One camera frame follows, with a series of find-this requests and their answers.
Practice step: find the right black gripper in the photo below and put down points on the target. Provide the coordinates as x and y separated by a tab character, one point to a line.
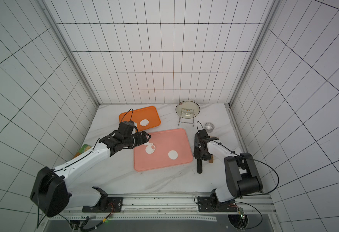
200	155

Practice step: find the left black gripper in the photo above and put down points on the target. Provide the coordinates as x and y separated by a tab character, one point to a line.
140	141

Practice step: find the white dough scrap strip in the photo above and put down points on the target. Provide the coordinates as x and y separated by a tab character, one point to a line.
149	148

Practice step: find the metal spatula black handle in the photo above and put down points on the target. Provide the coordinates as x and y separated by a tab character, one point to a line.
199	166

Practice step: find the round cut dumpling wrapper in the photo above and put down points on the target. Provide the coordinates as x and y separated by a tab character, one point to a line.
173	155

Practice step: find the pink plastic tray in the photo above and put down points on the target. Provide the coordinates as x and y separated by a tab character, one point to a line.
164	141

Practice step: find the wooden rolling pin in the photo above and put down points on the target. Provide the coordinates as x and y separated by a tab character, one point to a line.
211	159

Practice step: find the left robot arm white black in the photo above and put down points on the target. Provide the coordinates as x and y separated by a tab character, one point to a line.
51	192

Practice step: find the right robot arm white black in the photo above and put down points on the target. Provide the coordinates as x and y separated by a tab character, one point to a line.
241	175

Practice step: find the white dough on orange tray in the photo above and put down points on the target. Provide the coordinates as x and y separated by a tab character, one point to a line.
144	122

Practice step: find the orange plastic tray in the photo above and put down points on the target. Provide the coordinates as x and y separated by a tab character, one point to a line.
150	113

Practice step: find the green yellow packet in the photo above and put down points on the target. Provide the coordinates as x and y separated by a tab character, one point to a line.
83	149

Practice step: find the metal wire lid rack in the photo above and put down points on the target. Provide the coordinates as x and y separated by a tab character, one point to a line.
187	114

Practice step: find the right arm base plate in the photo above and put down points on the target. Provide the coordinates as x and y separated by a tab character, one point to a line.
212	205

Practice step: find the aluminium mounting rail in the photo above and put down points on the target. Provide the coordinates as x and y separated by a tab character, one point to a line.
162	206

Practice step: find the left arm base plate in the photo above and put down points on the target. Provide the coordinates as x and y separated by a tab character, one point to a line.
105	205

